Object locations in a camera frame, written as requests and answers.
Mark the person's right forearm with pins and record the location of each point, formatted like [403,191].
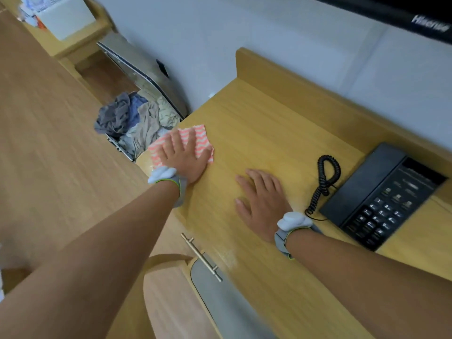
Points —
[367,289]

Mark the beige grey garment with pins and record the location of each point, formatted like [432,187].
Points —
[144,132]

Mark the pink white zigzag cloth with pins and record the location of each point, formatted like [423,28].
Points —
[202,137]

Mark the wooden luggage bench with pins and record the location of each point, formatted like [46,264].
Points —
[76,42]

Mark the person's right little finger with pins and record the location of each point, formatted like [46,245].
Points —
[279,188]

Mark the person's left hand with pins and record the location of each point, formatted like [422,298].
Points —
[183,159]

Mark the dark grey garment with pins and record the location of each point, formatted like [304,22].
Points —
[113,116]

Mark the grey cabinet door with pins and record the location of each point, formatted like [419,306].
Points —
[226,307]

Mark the silver open suitcase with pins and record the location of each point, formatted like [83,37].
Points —
[141,63]

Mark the wooden chair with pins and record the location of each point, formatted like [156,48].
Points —
[159,296]

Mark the person's right middle finger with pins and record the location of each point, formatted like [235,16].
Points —
[256,179]

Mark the person's right thumb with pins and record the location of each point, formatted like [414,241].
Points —
[243,208]

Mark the person's right hand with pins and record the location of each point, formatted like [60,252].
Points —
[265,210]

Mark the light patterned garment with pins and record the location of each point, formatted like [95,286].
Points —
[167,112]

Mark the black desk telephone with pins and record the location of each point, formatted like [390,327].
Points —
[381,194]

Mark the blue garment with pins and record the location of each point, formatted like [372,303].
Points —
[136,107]

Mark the white grey wrist tracker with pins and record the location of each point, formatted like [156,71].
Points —
[166,175]
[291,222]

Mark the black television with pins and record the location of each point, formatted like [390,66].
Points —
[385,12]

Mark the person's left middle finger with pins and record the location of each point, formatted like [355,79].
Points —
[176,140]

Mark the person's left forearm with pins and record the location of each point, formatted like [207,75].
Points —
[88,261]

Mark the person's left thumb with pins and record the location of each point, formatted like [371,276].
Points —
[207,154]

